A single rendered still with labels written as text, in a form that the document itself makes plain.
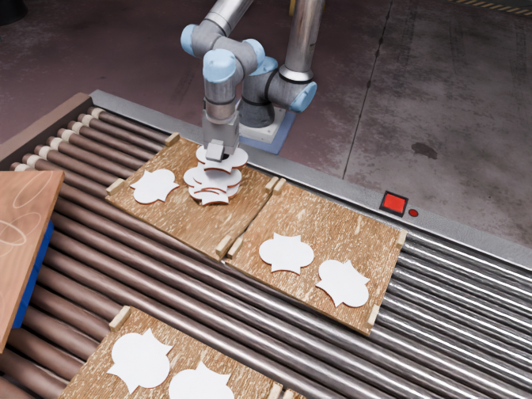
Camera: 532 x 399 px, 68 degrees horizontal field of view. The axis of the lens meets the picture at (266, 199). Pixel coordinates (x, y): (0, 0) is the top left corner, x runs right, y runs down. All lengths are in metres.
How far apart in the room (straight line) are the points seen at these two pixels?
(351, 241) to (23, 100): 2.89
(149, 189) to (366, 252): 0.67
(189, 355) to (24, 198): 0.59
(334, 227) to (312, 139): 1.79
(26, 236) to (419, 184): 2.33
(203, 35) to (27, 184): 0.61
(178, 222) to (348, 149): 1.94
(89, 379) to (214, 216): 0.51
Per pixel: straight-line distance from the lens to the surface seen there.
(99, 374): 1.00
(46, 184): 1.21
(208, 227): 1.14
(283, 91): 1.36
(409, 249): 1.23
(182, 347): 0.98
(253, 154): 1.38
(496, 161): 3.29
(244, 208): 1.18
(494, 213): 2.89
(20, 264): 1.06
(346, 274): 1.08
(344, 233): 1.17
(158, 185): 1.25
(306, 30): 1.29
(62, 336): 1.08
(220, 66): 0.94
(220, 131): 1.05
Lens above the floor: 1.84
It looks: 49 degrees down
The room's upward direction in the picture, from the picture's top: 5 degrees clockwise
